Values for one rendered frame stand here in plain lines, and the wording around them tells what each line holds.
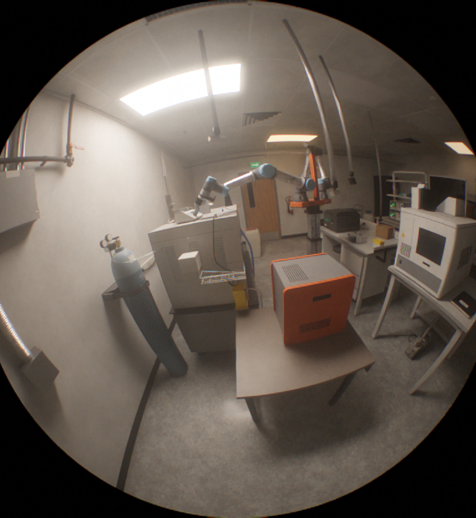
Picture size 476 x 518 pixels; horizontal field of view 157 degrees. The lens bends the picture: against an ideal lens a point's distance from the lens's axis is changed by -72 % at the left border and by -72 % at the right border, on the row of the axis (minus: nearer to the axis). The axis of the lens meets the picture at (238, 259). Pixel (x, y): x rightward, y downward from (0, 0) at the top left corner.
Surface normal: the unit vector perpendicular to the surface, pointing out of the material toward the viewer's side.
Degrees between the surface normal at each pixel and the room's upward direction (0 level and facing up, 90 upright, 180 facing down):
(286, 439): 0
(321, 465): 0
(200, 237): 90
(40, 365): 90
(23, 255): 90
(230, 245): 90
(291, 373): 0
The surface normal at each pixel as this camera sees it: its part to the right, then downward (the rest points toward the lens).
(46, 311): 0.99, -0.14
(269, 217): 0.01, 0.37
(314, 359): -0.15, -0.92
